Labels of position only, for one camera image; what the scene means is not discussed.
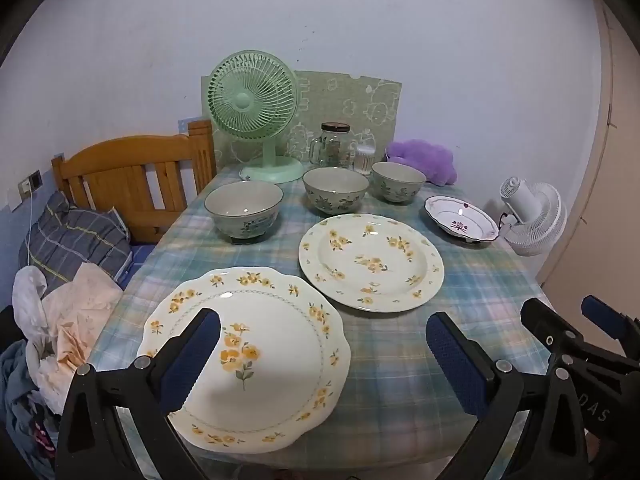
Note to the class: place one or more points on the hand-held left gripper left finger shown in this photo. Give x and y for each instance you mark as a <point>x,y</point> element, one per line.
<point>192,360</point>

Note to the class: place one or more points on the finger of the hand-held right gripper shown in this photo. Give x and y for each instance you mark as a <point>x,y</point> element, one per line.
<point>602,315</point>
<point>545,322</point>

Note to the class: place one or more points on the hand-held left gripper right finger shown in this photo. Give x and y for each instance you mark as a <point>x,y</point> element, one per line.
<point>457,365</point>

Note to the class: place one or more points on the scalloped yellow flower plate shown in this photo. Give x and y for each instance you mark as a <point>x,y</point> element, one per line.
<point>280,320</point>

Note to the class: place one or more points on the small red flower plate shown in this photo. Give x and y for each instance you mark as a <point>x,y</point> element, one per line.
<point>460,215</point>

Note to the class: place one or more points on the round yellow flower plate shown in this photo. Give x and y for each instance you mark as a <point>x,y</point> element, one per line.
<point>380,245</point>

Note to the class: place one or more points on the floral ceramic bowl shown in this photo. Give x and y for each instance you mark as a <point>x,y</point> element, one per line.
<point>242,200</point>
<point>335,185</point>
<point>397,177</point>

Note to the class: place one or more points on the plaid tablecloth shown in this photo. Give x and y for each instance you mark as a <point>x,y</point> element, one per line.
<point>400,360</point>

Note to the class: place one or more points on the white clip fan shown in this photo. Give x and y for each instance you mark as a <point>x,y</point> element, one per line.
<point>537,220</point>

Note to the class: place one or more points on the blue bed sheet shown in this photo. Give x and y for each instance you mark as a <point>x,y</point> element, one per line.
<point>140,260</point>

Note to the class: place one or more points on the peach cloth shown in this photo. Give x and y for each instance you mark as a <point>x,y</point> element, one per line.
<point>80,310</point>

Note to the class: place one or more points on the beige door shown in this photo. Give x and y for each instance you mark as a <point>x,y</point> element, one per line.
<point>610,160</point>

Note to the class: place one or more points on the grey plaid pillow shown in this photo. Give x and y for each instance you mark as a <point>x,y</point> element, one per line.
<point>70,240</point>

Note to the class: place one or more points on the white cloth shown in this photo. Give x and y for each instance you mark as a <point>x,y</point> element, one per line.
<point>30,300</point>

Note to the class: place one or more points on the blue clothing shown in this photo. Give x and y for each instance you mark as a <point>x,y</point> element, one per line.
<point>20,400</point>

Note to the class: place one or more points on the wooden bed headboard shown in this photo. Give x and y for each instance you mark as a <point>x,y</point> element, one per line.
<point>125,180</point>

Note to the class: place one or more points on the purple plush cushion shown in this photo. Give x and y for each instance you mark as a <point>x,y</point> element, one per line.
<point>425,157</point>

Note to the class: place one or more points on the clear cotton swab container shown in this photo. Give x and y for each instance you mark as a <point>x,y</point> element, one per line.
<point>364,157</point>

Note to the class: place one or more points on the glass jar with dark lid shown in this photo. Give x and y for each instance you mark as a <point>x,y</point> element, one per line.
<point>332,147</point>

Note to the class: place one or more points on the green desk fan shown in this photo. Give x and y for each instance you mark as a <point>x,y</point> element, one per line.
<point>245,100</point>

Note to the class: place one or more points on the green cartoon print board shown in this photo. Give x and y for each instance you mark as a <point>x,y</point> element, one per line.
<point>345,95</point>

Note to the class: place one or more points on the wall socket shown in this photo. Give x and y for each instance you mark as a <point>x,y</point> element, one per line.
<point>30,182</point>

